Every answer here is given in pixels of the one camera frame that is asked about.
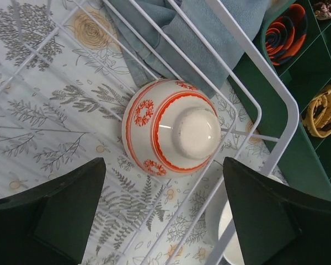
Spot yellow rolled tie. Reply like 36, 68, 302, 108
301, 85, 331, 138

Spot orange white floral bowl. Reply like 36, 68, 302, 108
121, 79, 221, 178

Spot red black rolled tie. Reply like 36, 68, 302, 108
265, 3, 308, 66

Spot plain white ribbed bowl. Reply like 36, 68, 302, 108
204, 173, 285, 265

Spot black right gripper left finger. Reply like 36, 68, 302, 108
0, 157, 106, 264

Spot brown patterned rolled tie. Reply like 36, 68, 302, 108
312, 0, 331, 20

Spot green compartment tray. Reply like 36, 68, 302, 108
227, 0, 331, 204

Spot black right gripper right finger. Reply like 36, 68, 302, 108
223, 157, 331, 264

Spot floral patterned table mat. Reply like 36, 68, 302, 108
0, 0, 290, 265

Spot light blue cloth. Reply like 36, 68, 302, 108
105, 0, 270, 98

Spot white wire dish rack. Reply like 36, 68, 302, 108
0, 0, 300, 265

